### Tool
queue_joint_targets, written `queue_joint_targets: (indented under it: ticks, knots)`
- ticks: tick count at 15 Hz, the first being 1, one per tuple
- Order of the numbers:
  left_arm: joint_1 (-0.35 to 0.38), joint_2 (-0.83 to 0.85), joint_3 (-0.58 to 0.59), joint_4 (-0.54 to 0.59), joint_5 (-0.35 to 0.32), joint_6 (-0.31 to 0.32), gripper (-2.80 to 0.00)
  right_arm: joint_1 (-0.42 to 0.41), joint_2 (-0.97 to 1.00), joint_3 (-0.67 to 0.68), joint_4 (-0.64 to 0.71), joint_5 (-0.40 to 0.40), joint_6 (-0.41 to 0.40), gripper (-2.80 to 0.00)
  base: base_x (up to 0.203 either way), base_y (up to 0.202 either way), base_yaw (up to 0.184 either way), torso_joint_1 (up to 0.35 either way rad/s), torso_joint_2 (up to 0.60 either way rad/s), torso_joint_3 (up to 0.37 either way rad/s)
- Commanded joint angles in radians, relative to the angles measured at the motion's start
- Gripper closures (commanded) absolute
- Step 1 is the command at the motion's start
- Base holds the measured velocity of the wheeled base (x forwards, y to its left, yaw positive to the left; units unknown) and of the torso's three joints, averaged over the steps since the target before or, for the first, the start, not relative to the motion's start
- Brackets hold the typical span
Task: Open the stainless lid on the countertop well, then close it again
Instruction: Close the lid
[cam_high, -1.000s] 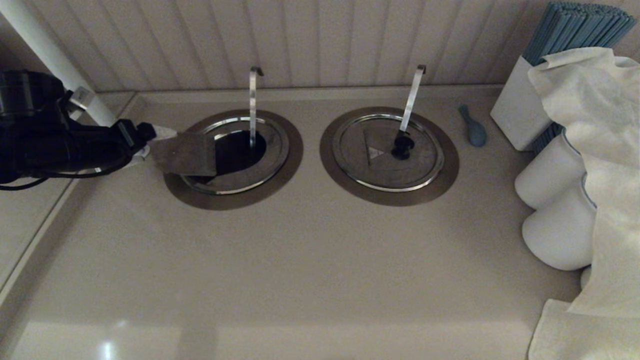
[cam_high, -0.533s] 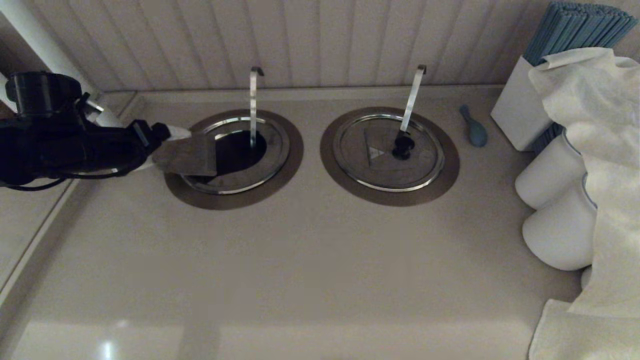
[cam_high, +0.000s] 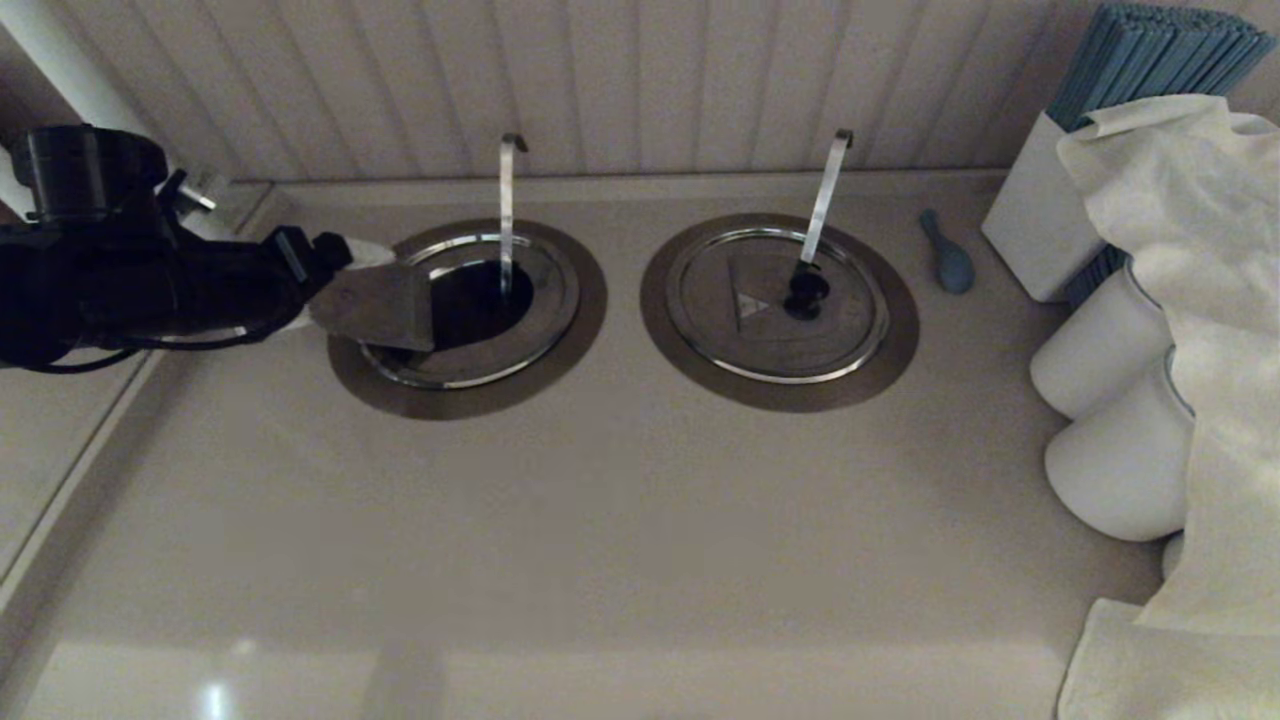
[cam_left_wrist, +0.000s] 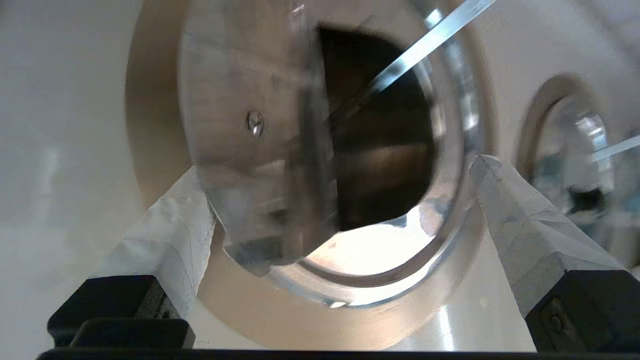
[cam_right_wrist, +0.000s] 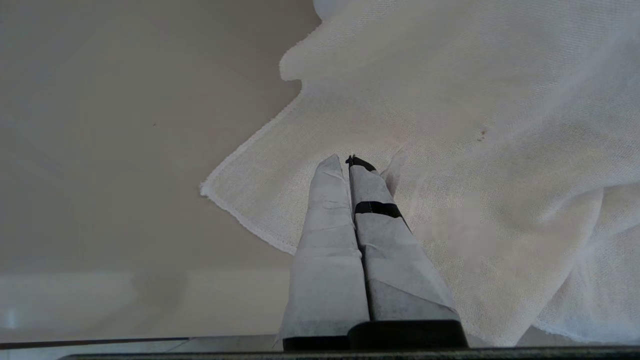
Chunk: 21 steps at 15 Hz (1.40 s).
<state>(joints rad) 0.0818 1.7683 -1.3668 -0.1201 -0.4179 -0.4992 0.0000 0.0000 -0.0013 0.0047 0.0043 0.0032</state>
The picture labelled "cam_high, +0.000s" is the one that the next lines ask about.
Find small blue plastic spoon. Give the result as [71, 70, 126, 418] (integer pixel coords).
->
[919, 208, 976, 295]

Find long white metal pole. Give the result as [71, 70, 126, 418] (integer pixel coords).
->
[0, 0, 246, 246]

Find white square holder box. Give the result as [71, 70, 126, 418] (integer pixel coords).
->
[980, 110, 1103, 303]

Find blue ribbed item behind cups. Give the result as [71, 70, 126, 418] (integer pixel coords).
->
[1064, 243, 1127, 309]

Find white paper cup stack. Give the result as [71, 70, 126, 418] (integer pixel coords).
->
[1030, 262, 1171, 419]
[1045, 345, 1196, 543]

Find bundle of blue sticks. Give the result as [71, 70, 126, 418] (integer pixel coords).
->
[1047, 2, 1278, 131]

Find white cotton cloth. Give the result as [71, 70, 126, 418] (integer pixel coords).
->
[1057, 93, 1280, 720]

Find long black arm cable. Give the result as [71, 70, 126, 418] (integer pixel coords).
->
[20, 345, 141, 375]

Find brown ring around pot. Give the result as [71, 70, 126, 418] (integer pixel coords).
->
[639, 212, 919, 413]
[328, 218, 609, 421]

